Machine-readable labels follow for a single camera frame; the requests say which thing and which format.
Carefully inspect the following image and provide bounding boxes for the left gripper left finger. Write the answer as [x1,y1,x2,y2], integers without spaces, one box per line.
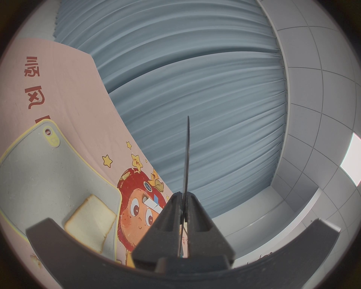
[131,192,183,274]

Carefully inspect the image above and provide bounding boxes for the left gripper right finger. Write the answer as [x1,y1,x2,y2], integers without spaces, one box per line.
[185,192,236,268]

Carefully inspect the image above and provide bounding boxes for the slice of bread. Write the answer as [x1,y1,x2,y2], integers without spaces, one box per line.
[64,194,117,253]

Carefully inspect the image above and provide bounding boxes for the cutting board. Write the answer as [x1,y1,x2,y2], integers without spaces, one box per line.
[0,119,123,261]

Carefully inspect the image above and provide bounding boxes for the blue curtain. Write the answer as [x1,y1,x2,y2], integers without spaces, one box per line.
[52,0,289,218]

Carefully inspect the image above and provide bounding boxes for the ceiling light panel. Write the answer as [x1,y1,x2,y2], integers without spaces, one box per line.
[340,133,361,187]

